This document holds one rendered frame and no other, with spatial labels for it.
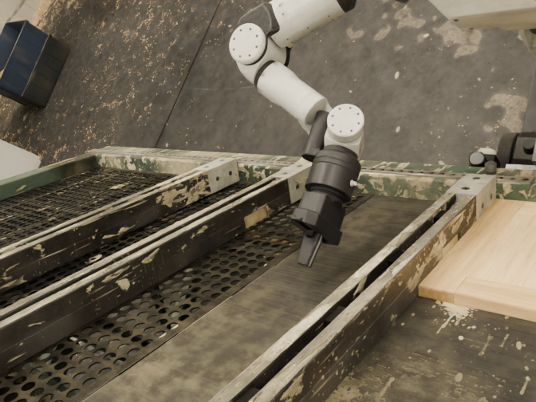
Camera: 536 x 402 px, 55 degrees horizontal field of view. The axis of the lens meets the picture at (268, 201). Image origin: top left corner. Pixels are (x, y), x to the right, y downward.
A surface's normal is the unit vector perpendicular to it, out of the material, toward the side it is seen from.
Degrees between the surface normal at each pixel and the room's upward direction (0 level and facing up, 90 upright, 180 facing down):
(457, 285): 51
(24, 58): 90
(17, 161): 90
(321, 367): 90
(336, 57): 0
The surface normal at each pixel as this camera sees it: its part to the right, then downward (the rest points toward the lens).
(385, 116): -0.57, -0.32
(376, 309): 0.77, 0.10
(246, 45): -0.45, 0.00
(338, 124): -0.18, -0.33
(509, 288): -0.14, -0.93
